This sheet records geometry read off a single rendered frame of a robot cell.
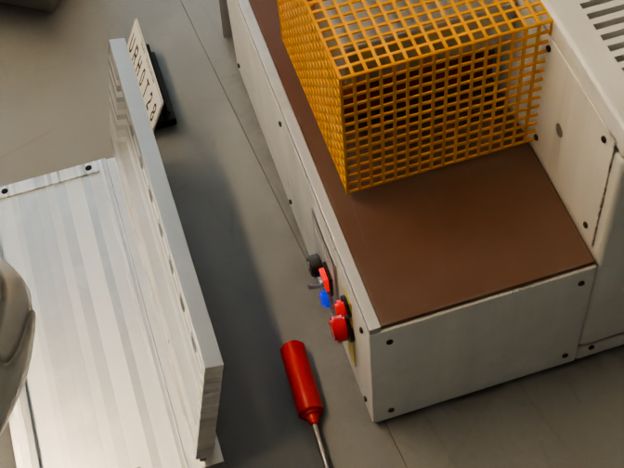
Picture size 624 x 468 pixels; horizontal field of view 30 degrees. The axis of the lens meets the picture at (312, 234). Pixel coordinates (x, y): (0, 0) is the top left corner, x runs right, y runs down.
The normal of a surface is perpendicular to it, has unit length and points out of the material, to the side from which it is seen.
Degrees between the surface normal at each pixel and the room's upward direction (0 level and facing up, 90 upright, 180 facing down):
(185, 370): 11
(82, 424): 0
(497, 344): 90
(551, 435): 0
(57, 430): 0
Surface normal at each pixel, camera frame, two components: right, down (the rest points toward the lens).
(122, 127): 0.29, 0.77
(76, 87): -0.07, -0.58
